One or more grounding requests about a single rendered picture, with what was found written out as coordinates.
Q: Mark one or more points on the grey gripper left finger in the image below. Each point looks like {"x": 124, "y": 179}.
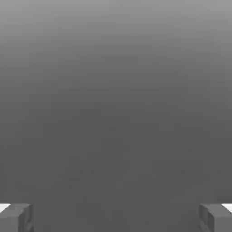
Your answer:
{"x": 14, "y": 219}

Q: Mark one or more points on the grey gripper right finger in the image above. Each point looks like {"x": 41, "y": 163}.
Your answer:
{"x": 217, "y": 220}

